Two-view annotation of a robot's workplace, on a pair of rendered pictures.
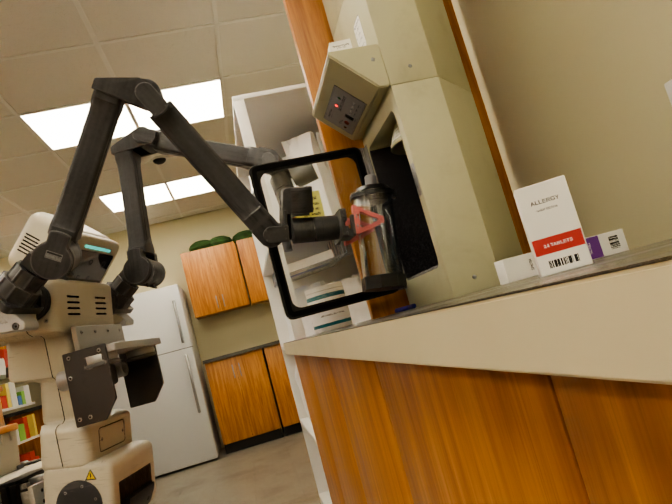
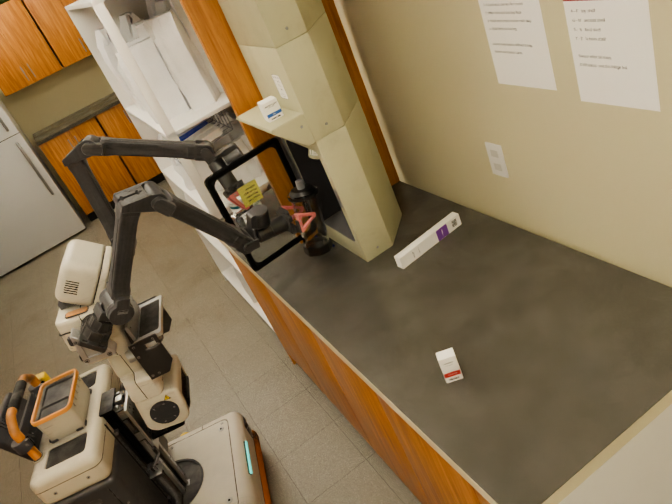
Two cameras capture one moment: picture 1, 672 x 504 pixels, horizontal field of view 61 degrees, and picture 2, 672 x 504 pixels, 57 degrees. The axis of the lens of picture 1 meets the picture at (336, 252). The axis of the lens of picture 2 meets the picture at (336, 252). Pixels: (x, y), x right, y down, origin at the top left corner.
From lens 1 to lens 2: 1.27 m
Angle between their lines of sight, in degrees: 38
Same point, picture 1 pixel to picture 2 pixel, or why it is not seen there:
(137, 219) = (107, 213)
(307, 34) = (212, 37)
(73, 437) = (148, 383)
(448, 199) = (359, 207)
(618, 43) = (459, 101)
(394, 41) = (313, 108)
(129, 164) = (84, 171)
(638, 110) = (469, 141)
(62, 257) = (128, 310)
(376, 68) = (305, 133)
